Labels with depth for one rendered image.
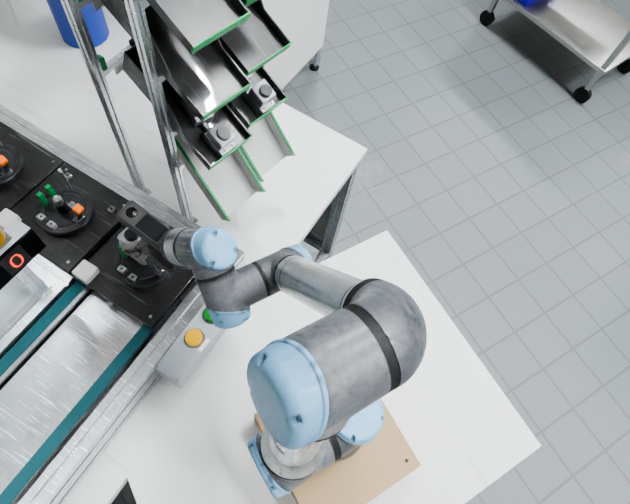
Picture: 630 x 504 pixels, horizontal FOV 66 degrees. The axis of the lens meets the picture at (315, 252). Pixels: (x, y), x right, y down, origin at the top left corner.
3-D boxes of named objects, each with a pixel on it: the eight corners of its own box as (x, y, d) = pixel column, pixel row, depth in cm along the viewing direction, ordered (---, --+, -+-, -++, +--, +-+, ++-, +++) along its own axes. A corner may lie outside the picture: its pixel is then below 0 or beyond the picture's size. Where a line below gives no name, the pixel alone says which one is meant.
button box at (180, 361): (233, 319, 123) (232, 310, 118) (181, 389, 114) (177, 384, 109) (211, 305, 124) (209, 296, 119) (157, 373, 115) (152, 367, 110)
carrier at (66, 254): (137, 208, 129) (125, 180, 118) (71, 275, 119) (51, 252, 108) (68, 165, 133) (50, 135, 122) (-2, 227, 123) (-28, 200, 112)
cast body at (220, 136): (233, 149, 111) (241, 138, 105) (219, 160, 110) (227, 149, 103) (209, 120, 110) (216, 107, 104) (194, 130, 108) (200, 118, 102)
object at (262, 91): (271, 108, 118) (281, 96, 112) (259, 118, 117) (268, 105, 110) (249, 80, 117) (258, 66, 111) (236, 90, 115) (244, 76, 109)
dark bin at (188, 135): (250, 139, 114) (259, 127, 107) (208, 171, 109) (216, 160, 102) (169, 41, 109) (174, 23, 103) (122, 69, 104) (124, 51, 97)
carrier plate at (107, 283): (214, 256, 125) (213, 252, 123) (153, 330, 115) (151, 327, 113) (141, 210, 129) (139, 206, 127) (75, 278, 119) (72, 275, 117)
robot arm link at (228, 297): (274, 311, 92) (256, 258, 88) (220, 337, 88) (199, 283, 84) (260, 300, 99) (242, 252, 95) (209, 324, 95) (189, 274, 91)
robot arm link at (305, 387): (336, 464, 97) (413, 370, 52) (271, 508, 91) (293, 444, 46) (306, 412, 102) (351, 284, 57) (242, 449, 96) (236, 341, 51)
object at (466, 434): (536, 447, 123) (541, 445, 121) (211, 689, 95) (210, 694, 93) (385, 234, 148) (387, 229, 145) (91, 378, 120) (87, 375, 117)
